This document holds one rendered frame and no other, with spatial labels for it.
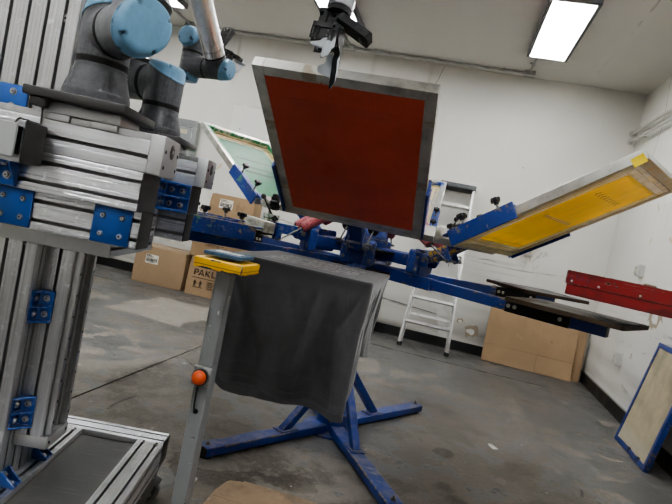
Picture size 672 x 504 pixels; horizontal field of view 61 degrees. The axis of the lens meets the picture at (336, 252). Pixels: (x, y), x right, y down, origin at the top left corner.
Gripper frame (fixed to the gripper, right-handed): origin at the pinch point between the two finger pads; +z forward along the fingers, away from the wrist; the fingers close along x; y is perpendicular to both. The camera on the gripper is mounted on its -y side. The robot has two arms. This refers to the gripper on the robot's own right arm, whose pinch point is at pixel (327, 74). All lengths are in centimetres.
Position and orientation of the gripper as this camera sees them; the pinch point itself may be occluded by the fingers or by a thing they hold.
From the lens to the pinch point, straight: 161.6
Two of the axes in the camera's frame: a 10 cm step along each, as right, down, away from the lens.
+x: -1.3, -2.7, -9.5
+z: -2.5, 9.4, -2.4
